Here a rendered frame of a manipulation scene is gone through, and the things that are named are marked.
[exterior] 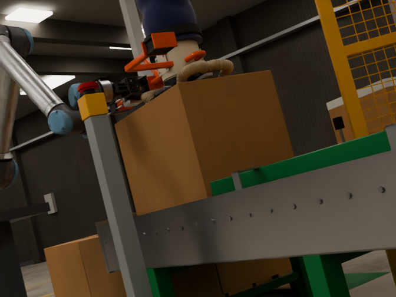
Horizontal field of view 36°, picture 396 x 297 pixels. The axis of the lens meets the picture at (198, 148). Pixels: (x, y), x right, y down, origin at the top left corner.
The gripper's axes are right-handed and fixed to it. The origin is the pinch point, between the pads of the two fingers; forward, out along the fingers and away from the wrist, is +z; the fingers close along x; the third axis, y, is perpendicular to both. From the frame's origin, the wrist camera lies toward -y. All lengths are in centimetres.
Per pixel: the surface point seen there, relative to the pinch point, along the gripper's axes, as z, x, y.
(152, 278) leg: -34, -75, 29
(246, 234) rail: -34, -64, 90
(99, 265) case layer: -19, -71, -56
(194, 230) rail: -34, -61, 65
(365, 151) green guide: -24, -51, 129
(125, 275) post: -52, -69, 48
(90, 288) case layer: -19, -82, -75
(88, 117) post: -52, -19, 49
